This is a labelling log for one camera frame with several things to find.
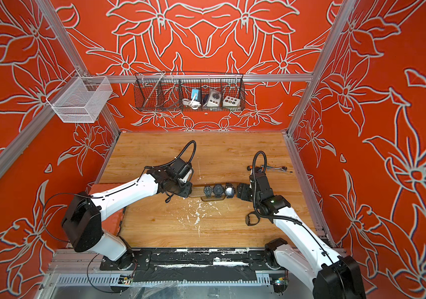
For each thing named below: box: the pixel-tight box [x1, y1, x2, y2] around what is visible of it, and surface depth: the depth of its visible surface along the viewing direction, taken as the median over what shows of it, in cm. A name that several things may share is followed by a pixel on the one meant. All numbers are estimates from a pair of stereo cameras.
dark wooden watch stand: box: [200, 196, 227, 202], surface depth 90 cm
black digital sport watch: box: [213, 183, 225, 199], surface depth 85 cm
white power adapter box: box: [206, 90, 222, 108], surface depth 93 cm
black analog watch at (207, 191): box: [203, 185, 213, 199], surface depth 85 cm
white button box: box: [222, 95, 242, 108], surface depth 96 cm
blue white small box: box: [191, 88, 200, 101], surface depth 85 cm
